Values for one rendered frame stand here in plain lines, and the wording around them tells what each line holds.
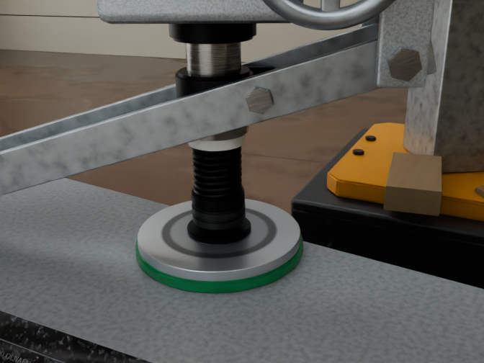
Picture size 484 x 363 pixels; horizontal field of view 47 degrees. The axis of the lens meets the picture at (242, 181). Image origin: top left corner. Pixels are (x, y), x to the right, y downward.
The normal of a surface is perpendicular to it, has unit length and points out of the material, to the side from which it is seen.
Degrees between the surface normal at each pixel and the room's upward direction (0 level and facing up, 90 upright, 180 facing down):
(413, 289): 0
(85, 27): 90
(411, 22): 90
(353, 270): 0
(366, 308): 0
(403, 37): 90
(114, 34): 90
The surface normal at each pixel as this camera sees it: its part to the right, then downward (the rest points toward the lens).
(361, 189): -0.44, 0.34
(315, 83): -0.08, 0.37
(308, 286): -0.01, -0.93
